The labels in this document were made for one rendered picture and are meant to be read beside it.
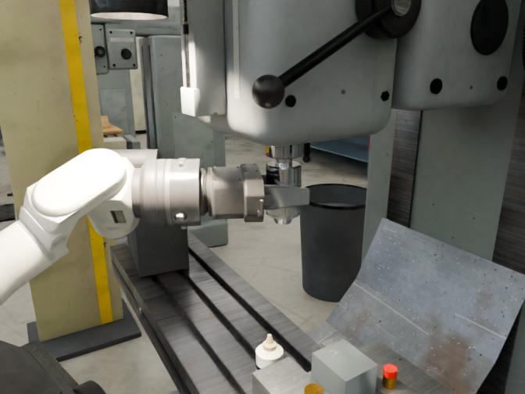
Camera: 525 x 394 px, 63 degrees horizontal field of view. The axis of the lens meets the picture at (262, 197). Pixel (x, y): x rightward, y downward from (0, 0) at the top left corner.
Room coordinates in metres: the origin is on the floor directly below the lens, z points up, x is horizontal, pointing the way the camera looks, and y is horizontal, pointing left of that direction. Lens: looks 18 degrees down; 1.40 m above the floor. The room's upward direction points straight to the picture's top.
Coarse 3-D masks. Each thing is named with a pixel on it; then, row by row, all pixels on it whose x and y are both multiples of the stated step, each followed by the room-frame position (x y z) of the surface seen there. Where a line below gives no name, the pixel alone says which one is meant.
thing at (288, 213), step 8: (272, 176) 0.54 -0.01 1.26; (280, 176) 0.53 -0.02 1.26; (288, 176) 0.53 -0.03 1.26; (296, 176) 0.54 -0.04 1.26; (280, 184) 0.53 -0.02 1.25; (288, 184) 0.53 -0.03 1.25; (296, 184) 0.54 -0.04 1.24; (280, 208) 0.53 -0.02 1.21; (288, 208) 0.53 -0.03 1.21; (296, 208) 0.54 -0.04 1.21; (272, 216) 0.54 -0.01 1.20; (280, 216) 0.53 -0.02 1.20; (288, 216) 0.53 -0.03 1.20; (296, 216) 0.54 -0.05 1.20
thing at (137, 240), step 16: (144, 224) 0.91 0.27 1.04; (128, 240) 1.07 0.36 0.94; (144, 240) 0.91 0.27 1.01; (160, 240) 0.93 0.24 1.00; (176, 240) 0.94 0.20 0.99; (144, 256) 0.91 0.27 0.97; (160, 256) 0.92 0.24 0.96; (176, 256) 0.94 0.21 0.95; (144, 272) 0.91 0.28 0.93; (160, 272) 0.92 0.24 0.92
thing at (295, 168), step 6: (270, 162) 0.56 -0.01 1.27; (294, 162) 0.56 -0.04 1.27; (270, 168) 0.54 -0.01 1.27; (276, 168) 0.53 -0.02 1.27; (282, 168) 0.53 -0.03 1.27; (288, 168) 0.53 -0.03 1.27; (294, 168) 0.53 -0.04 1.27; (300, 168) 0.54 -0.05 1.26; (276, 174) 0.53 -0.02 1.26; (282, 174) 0.53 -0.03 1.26; (288, 174) 0.53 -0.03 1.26
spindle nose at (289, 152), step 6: (300, 144) 0.54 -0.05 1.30; (270, 150) 0.54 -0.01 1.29; (276, 150) 0.53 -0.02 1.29; (282, 150) 0.53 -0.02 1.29; (288, 150) 0.53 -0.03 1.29; (294, 150) 0.53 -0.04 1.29; (300, 150) 0.54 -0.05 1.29; (270, 156) 0.54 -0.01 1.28; (276, 156) 0.53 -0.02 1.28; (282, 156) 0.53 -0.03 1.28; (288, 156) 0.53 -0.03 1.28; (294, 156) 0.53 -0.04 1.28; (300, 156) 0.54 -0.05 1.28
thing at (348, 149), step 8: (0, 136) 7.90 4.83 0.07; (0, 144) 7.34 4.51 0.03; (312, 144) 6.26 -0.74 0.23; (320, 144) 6.26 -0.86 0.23; (328, 144) 6.26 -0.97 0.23; (336, 144) 6.26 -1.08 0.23; (344, 144) 6.26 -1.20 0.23; (352, 144) 6.26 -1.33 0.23; (368, 144) 5.72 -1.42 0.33; (336, 152) 5.66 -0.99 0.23; (344, 152) 5.64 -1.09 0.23; (352, 152) 5.64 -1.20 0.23; (360, 152) 5.64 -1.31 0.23; (368, 152) 5.64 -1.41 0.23; (360, 160) 5.26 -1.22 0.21; (368, 160) 5.11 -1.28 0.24; (368, 168) 5.10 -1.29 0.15
